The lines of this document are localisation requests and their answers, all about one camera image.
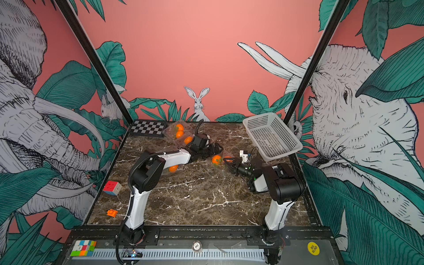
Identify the black front rail frame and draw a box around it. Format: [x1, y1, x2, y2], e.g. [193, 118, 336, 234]
[57, 225, 343, 265]

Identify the rubik cube on table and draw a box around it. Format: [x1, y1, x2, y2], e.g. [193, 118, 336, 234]
[103, 181, 122, 196]

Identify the black frame post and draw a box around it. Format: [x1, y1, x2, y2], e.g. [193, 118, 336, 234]
[55, 0, 133, 125]
[282, 0, 351, 127]

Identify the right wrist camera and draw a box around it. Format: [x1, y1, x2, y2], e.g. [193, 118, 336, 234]
[239, 150, 251, 164]

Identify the orange in right container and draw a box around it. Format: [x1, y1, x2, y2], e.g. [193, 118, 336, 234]
[212, 155, 222, 165]

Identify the small orange block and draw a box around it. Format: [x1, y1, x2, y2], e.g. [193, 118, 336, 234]
[107, 209, 118, 218]

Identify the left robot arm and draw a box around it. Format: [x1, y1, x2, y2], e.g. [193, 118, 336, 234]
[123, 143, 224, 233]

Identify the white slotted cable duct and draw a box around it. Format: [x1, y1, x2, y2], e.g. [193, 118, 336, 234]
[71, 248, 266, 262]

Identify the colourful rubik cube front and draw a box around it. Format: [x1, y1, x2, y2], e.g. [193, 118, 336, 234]
[70, 240, 97, 257]

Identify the left black frame post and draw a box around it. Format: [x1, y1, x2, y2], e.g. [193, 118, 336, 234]
[55, 0, 133, 125]

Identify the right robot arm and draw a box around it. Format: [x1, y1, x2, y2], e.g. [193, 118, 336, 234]
[223, 157, 305, 231]

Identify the clear clamshell container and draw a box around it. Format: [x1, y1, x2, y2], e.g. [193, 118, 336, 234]
[175, 132, 194, 148]
[163, 120, 194, 142]
[212, 149, 237, 166]

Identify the white perforated plastic basket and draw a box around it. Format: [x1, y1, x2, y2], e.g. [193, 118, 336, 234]
[242, 113, 303, 162]

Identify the black white checkerboard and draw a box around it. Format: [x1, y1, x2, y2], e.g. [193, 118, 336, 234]
[130, 119, 168, 138]

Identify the yellow round sticker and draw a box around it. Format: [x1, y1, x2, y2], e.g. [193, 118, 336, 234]
[308, 241, 320, 256]

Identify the right black frame post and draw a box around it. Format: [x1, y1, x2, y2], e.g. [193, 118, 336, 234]
[282, 0, 351, 127]

